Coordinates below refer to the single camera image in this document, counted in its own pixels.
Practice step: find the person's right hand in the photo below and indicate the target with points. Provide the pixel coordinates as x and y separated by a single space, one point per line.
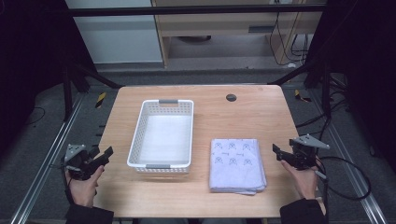
303 183

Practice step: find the white cabinet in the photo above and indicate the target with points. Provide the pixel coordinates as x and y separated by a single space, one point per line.
118 40

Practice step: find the folded light purple towel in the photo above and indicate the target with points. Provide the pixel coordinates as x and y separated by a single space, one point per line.
236 168

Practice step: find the black curtain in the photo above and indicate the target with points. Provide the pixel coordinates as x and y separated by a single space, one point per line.
364 62
28 62

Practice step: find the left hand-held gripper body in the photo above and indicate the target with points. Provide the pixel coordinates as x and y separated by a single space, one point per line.
77 160

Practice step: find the white perforated plastic basket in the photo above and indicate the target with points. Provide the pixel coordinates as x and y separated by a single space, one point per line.
165 137

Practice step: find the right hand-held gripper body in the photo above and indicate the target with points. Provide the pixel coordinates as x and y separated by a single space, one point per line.
305 155

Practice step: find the light wooden desk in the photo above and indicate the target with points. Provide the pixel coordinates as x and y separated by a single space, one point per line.
218 26

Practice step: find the aluminium floor rail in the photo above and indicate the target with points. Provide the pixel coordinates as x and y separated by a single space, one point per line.
351 168
49 155

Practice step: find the black metal stand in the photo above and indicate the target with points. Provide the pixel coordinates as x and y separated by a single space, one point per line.
314 76
77 77

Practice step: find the yellow black striped tape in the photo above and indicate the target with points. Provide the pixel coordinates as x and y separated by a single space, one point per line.
300 95
100 100

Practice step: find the person's left hand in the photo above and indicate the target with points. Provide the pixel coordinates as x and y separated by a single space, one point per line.
82 191

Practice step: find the black horizontal frame bar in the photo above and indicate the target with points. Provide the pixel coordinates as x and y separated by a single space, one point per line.
186 11

